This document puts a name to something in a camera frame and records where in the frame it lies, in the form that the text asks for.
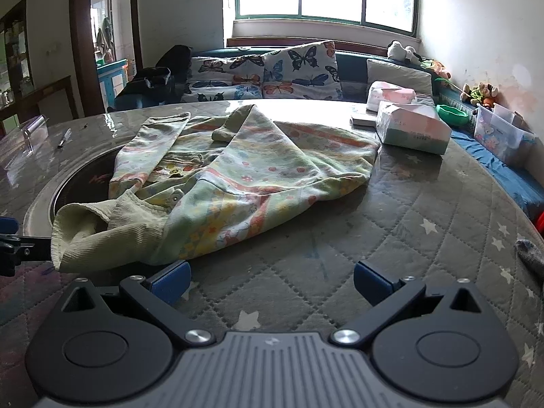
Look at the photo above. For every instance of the hanging clothes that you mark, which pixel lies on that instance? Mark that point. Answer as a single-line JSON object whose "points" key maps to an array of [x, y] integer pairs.
{"points": [[103, 36]]}

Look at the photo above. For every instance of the floral pastel jacket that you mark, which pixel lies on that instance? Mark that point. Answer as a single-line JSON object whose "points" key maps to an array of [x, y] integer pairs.
{"points": [[255, 170]]}

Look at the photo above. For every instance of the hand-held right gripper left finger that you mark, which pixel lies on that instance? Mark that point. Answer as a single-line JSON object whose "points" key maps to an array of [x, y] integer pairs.
{"points": [[170, 282]]}

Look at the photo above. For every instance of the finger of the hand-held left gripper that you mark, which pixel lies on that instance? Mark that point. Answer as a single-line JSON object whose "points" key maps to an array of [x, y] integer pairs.
{"points": [[8, 225], [34, 248]]}

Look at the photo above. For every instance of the brown door frame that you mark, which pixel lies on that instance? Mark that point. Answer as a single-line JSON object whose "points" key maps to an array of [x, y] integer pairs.
{"points": [[78, 51]]}

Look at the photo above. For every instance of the dark open bag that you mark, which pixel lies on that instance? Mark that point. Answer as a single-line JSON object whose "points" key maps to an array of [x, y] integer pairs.
{"points": [[146, 89]]}

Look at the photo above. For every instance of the round table hotplate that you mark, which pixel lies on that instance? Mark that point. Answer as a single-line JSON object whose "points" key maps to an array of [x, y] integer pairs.
{"points": [[72, 182]]}

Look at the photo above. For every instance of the panda plush toy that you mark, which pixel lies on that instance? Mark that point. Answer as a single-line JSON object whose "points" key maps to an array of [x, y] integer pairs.
{"points": [[401, 50]]}

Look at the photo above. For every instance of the black pen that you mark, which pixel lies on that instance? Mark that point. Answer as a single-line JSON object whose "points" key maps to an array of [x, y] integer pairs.
{"points": [[63, 138]]}

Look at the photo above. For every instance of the colourful plush toy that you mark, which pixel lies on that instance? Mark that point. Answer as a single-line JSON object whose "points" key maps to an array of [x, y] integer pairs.
{"points": [[435, 68]]}

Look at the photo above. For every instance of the square butterfly print pillow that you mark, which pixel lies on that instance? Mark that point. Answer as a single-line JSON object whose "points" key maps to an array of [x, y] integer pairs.
{"points": [[301, 68]]}

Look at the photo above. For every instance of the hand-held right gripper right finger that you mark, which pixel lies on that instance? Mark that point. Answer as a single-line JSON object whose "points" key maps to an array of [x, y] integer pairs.
{"points": [[374, 282]]}

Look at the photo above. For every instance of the clear plastic storage box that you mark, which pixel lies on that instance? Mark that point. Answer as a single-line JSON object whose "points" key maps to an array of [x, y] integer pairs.
{"points": [[497, 134]]}

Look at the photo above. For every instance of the small flat white box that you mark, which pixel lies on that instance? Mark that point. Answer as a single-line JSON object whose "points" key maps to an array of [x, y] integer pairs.
{"points": [[363, 121]]}

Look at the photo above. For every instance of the grey sock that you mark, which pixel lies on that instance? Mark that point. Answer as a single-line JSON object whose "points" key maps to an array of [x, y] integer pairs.
{"points": [[531, 257]]}

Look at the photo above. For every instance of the green plastic bowl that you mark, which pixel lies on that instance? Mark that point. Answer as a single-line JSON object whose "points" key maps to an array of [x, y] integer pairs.
{"points": [[452, 114]]}

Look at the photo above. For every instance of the wide butterfly print pillow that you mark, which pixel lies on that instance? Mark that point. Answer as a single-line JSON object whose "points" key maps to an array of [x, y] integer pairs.
{"points": [[225, 74]]}

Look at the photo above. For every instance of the teal cabinet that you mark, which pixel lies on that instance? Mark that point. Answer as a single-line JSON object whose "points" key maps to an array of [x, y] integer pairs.
{"points": [[111, 80]]}

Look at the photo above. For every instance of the black backpack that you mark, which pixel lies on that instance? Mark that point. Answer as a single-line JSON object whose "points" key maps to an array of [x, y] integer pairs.
{"points": [[176, 59]]}

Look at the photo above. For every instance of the brown plush toys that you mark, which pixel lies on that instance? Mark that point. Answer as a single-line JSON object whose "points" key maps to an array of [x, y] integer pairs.
{"points": [[480, 92]]}

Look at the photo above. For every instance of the red plastic object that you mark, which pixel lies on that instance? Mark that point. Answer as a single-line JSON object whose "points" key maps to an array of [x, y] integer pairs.
{"points": [[540, 223]]}

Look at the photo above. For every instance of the brown shelf cabinet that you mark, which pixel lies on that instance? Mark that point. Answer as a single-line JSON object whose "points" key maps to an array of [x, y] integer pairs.
{"points": [[15, 59]]}

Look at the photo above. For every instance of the brown wooden chair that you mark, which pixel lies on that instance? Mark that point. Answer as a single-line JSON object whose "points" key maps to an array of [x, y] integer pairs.
{"points": [[55, 93]]}

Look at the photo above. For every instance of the blue seat cushion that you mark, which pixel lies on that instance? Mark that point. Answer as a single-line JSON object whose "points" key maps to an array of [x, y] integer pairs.
{"points": [[510, 178]]}

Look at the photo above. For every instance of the plain grey pillow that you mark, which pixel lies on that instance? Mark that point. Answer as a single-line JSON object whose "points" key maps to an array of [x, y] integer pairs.
{"points": [[399, 74]]}

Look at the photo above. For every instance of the small pink tissue pack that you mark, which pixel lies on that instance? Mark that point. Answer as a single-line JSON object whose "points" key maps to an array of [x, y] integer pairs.
{"points": [[389, 93]]}

